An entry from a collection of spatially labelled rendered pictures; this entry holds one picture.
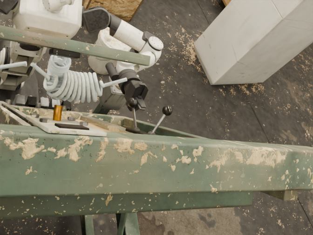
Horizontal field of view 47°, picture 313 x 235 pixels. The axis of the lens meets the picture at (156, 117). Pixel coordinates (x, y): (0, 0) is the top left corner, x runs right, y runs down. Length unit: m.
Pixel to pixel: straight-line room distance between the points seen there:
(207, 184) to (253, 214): 2.80
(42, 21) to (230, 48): 2.51
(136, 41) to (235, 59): 2.15
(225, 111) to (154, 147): 3.28
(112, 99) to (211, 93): 2.05
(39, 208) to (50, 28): 0.95
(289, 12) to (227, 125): 1.26
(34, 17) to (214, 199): 1.02
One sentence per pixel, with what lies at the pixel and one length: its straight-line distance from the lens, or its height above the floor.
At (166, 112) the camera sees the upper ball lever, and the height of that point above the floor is 1.53.
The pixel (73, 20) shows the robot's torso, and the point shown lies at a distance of 1.62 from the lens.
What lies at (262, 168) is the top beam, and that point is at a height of 1.88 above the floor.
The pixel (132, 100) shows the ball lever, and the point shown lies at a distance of 1.30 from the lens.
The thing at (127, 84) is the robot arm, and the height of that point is 1.41.
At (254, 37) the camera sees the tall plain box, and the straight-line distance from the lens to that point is 3.60.
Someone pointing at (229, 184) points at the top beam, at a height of 1.86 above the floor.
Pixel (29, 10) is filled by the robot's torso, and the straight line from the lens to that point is 1.58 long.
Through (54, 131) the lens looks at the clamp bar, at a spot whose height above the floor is 1.91.
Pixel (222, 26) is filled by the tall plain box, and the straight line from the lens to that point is 3.88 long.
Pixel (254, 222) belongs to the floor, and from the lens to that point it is 3.51.
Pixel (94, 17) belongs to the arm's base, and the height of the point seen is 1.35.
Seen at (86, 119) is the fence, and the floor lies 0.97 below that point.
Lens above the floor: 2.40
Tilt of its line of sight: 47 degrees down
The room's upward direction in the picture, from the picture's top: 45 degrees clockwise
